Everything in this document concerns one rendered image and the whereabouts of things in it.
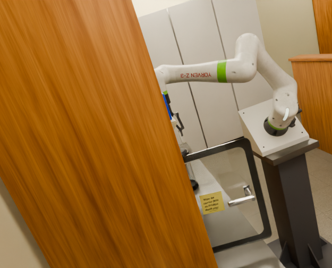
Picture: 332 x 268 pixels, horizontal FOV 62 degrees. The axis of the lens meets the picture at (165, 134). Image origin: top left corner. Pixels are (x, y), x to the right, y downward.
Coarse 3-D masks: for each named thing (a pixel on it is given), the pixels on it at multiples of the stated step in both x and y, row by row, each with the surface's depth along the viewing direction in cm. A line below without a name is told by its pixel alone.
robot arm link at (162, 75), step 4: (156, 68) 144; (160, 68) 145; (156, 72) 138; (160, 72) 139; (164, 72) 143; (156, 76) 137; (160, 76) 138; (164, 76) 141; (160, 80) 138; (164, 80) 141; (160, 84) 139; (164, 84) 141; (160, 88) 139; (164, 88) 141; (164, 92) 141
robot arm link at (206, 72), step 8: (192, 64) 145; (200, 64) 142; (208, 64) 139; (216, 64) 136; (168, 72) 147; (176, 72) 145; (184, 72) 144; (192, 72) 142; (200, 72) 140; (208, 72) 138; (216, 72) 136; (168, 80) 148; (176, 80) 148; (184, 80) 147; (192, 80) 145; (200, 80) 143; (208, 80) 141; (216, 80) 139
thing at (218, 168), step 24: (240, 144) 89; (192, 168) 91; (216, 168) 91; (240, 168) 91; (240, 192) 94; (216, 216) 96; (240, 216) 97; (264, 216) 97; (216, 240) 99; (240, 240) 100
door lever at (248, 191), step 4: (248, 188) 93; (248, 192) 92; (248, 196) 90; (252, 196) 89; (232, 200) 90; (236, 200) 90; (240, 200) 89; (244, 200) 89; (248, 200) 89; (252, 200) 89; (228, 204) 90; (232, 204) 89; (236, 204) 90
